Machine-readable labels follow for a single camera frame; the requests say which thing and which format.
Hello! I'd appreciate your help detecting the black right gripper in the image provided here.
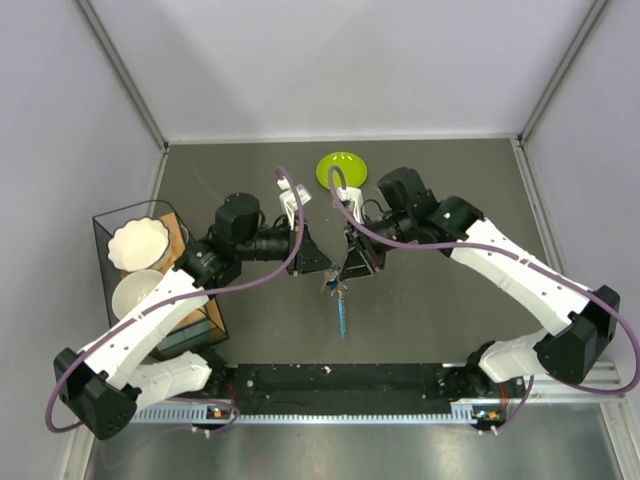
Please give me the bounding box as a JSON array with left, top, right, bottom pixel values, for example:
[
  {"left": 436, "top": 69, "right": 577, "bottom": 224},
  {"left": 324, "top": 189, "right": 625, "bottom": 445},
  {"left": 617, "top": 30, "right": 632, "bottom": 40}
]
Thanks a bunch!
[{"left": 337, "top": 210, "right": 415, "bottom": 283}]

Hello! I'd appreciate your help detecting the metal key organizer blue handle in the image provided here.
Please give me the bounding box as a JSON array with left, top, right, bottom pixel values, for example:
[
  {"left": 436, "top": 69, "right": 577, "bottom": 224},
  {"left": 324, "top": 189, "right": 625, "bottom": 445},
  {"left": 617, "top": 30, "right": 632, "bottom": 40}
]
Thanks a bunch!
[{"left": 321, "top": 270, "right": 348, "bottom": 340}]

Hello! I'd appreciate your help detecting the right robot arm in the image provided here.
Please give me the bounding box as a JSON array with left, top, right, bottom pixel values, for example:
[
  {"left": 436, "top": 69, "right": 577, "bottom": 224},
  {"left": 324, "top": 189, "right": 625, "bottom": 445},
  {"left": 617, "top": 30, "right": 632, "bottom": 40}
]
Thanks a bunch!
[{"left": 329, "top": 166, "right": 620, "bottom": 396}]

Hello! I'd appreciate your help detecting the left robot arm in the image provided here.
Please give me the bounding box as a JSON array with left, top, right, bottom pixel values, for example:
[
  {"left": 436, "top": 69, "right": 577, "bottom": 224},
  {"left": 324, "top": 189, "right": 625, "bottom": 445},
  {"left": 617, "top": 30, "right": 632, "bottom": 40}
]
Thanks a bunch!
[{"left": 45, "top": 185, "right": 333, "bottom": 440}]

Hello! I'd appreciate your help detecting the lime green plate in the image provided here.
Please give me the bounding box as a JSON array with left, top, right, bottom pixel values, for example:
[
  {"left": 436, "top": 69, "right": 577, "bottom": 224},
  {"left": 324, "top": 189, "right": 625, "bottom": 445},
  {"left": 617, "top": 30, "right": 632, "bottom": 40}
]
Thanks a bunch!
[{"left": 316, "top": 151, "right": 368, "bottom": 189}]

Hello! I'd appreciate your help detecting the white scalloped bowl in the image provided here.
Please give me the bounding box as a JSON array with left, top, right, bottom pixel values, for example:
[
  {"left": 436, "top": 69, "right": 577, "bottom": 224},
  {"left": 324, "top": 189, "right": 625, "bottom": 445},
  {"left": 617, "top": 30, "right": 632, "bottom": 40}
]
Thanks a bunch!
[{"left": 107, "top": 217, "right": 171, "bottom": 273}]

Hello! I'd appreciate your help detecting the plain white bowl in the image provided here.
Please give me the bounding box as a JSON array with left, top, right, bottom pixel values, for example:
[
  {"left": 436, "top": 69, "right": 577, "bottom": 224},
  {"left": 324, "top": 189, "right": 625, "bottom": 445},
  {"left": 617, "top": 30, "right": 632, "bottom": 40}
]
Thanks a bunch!
[{"left": 111, "top": 269, "right": 164, "bottom": 322}]

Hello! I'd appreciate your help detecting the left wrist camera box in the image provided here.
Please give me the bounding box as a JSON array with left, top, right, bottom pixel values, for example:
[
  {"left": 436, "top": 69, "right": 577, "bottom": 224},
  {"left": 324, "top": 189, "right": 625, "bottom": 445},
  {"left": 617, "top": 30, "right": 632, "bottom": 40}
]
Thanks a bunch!
[{"left": 277, "top": 173, "right": 312, "bottom": 231}]

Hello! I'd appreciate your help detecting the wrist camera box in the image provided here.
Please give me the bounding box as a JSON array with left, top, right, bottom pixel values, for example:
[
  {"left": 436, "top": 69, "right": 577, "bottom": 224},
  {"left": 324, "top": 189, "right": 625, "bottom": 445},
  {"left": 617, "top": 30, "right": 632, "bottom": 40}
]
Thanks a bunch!
[
  {"left": 335, "top": 186, "right": 364, "bottom": 224},
  {"left": 277, "top": 173, "right": 312, "bottom": 231}
]

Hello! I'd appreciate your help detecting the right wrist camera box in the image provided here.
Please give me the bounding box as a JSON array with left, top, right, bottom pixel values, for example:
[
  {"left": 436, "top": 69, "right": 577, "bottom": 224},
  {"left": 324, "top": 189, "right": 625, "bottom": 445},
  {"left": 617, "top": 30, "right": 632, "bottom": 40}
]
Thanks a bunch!
[{"left": 335, "top": 186, "right": 364, "bottom": 224}]

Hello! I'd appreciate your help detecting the black wire shelf rack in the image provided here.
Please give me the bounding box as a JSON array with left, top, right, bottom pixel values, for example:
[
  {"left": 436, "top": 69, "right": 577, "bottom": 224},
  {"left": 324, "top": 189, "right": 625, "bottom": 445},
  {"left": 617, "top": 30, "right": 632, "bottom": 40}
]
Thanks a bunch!
[{"left": 92, "top": 199, "right": 230, "bottom": 364}]

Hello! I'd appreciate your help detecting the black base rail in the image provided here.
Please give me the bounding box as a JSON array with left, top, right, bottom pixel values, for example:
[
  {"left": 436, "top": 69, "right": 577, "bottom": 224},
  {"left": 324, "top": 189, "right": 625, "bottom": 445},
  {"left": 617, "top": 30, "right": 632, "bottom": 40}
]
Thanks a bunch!
[{"left": 201, "top": 363, "right": 502, "bottom": 415}]

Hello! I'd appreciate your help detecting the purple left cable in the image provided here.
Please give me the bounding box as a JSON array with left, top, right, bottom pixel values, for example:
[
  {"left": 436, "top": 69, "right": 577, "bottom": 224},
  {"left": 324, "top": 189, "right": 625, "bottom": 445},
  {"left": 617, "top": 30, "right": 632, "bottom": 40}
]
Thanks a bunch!
[{"left": 46, "top": 166, "right": 306, "bottom": 432}]

